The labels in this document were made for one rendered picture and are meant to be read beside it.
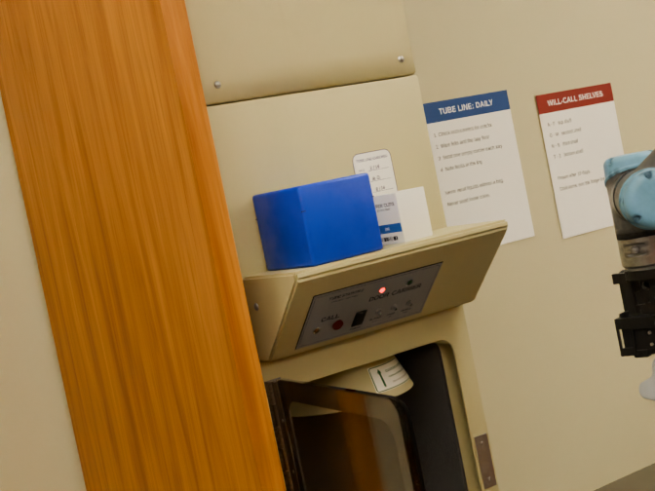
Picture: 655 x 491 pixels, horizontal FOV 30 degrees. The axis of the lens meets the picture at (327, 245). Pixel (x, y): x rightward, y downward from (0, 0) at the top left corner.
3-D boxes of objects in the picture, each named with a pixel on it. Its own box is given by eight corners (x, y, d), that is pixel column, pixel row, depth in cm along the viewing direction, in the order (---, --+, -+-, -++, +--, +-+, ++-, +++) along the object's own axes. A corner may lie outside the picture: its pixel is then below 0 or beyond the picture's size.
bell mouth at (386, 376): (255, 412, 162) (248, 372, 162) (361, 379, 172) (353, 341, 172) (331, 419, 148) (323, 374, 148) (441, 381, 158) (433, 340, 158)
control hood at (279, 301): (256, 362, 141) (239, 278, 141) (463, 301, 159) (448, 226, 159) (311, 363, 132) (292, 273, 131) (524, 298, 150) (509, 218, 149)
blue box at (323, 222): (266, 272, 142) (250, 195, 141) (334, 254, 148) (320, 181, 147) (314, 267, 134) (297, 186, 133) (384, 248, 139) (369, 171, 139)
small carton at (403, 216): (375, 246, 147) (366, 198, 147) (404, 239, 151) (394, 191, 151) (404, 243, 144) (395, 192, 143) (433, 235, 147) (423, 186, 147)
